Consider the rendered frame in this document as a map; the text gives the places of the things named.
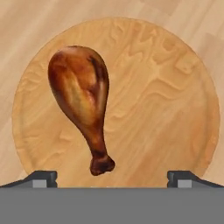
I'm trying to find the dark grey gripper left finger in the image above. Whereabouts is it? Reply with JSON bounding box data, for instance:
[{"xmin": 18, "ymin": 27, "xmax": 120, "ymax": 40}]
[{"xmin": 0, "ymin": 170, "xmax": 59, "ymax": 189}]

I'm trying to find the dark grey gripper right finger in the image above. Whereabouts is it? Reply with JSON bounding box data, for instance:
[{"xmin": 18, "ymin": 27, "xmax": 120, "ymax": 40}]
[{"xmin": 166, "ymin": 170, "xmax": 224, "ymax": 189}]

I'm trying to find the brown chicken drumstick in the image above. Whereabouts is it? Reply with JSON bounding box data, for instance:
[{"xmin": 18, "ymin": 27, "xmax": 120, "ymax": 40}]
[{"xmin": 47, "ymin": 45, "xmax": 116, "ymax": 177}]

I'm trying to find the round wooden plate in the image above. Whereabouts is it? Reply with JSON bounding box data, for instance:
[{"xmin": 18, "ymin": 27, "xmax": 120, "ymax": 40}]
[{"xmin": 11, "ymin": 17, "xmax": 221, "ymax": 188}]

